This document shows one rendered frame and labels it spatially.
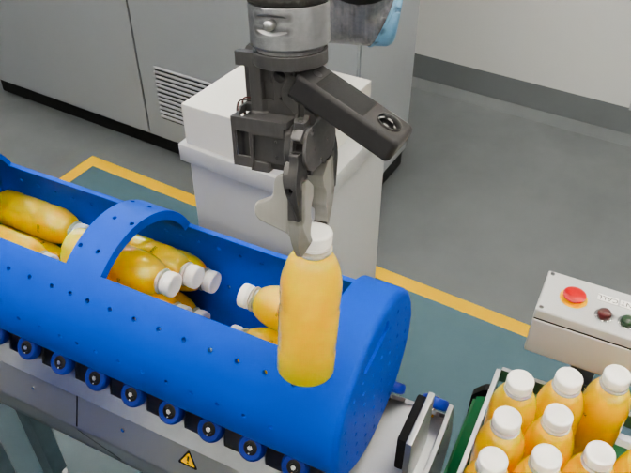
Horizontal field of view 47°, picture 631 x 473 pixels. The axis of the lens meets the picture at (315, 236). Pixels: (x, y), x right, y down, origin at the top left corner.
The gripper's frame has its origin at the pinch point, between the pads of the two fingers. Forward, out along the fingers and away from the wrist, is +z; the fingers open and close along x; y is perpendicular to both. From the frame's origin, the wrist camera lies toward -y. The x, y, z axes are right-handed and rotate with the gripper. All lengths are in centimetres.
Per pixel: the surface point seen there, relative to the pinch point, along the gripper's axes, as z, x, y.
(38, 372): 45, -8, 58
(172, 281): 21.7, -13.4, 30.7
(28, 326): 28, -2, 51
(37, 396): 50, -7, 60
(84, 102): 76, -196, 216
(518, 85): 79, -304, 29
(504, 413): 33.0, -17.4, -19.9
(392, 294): 18.2, -18.2, -2.7
